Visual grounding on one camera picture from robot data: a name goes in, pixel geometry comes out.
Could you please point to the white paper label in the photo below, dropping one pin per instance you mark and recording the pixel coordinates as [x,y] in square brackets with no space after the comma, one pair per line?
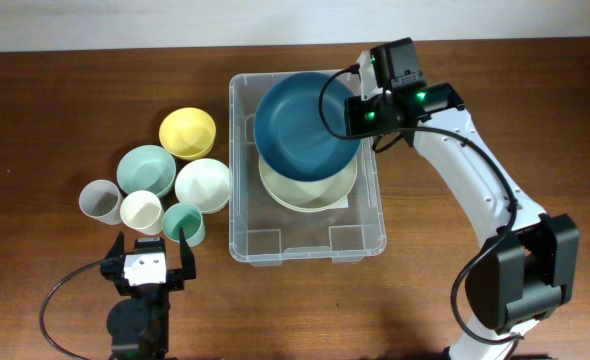
[342,203]

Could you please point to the grey plastic cup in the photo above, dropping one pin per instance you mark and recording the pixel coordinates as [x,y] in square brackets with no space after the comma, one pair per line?
[101,200]

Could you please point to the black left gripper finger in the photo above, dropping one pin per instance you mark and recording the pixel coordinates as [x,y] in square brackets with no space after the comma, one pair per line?
[113,263]
[188,270]

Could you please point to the large beige plate bowl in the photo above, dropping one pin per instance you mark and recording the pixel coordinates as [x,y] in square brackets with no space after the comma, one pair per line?
[308,197]

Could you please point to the green plastic cup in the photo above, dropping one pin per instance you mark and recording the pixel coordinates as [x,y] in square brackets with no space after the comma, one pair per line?
[187,218]

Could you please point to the yellow plastic bowl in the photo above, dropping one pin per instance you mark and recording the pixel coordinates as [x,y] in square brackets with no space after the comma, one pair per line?
[188,133]

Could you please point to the green plastic bowl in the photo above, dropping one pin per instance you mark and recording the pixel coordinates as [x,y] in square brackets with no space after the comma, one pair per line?
[149,168]

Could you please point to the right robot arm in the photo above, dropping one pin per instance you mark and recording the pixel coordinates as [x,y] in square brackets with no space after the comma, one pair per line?
[525,266]

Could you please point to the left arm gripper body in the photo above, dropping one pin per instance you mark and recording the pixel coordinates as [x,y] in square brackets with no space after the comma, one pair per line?
[161,291]

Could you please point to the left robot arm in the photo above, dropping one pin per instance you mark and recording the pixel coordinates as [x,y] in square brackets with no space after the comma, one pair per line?
[139,323]

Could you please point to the cream plastic cup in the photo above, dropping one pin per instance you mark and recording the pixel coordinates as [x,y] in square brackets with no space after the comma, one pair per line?
[142,211]

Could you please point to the clear plastic storage container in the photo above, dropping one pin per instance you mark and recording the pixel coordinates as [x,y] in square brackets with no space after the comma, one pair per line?
[264,233]

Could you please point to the large blue bowl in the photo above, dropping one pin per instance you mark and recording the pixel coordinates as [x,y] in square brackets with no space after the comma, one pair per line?
[295,124]

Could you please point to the white plastic bowl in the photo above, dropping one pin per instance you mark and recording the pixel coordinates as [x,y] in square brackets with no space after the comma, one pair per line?
[204,183]

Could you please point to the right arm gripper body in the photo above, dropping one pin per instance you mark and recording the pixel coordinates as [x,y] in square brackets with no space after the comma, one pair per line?
[366,116]

